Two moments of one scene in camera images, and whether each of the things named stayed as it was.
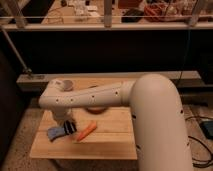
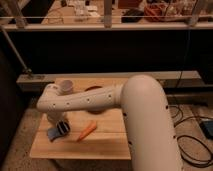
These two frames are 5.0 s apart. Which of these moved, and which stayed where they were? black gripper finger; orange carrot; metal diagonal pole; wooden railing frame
Moved: black gripper finger
Stayed: metal diagonal pole; orange carrot; wooden railing frame
